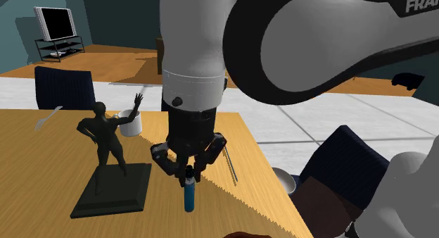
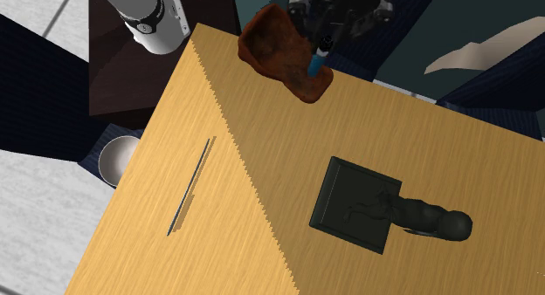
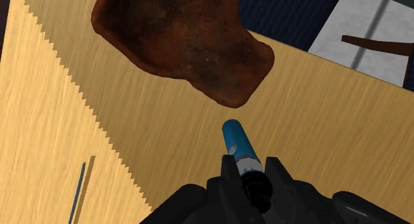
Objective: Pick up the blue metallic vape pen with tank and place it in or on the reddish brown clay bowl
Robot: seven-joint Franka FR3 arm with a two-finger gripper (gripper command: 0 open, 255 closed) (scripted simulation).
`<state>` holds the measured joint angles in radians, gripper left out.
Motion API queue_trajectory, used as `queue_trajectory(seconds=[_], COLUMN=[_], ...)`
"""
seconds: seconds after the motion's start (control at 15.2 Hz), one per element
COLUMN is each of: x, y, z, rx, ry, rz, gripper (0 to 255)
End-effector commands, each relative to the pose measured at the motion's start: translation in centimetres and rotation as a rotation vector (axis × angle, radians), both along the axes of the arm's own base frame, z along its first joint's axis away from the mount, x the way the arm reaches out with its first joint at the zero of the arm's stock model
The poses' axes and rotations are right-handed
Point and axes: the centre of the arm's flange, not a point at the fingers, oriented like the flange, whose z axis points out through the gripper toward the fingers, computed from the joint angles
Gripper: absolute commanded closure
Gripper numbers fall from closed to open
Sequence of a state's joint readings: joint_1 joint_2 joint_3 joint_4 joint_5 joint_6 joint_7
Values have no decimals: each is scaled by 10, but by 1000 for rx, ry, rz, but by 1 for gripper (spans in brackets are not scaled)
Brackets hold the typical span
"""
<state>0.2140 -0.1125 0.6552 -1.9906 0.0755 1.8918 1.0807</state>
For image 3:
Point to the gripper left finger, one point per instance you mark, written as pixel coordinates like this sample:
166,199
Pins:
226,191

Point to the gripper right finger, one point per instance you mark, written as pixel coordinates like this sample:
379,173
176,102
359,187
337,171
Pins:
300,197

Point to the blue marker pen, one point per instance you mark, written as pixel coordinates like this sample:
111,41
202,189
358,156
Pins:
247,162

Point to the thin blue pen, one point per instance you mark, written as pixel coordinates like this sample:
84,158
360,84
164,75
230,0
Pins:
77,192

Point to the brown lumpy object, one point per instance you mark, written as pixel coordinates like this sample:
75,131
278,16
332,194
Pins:
181,39

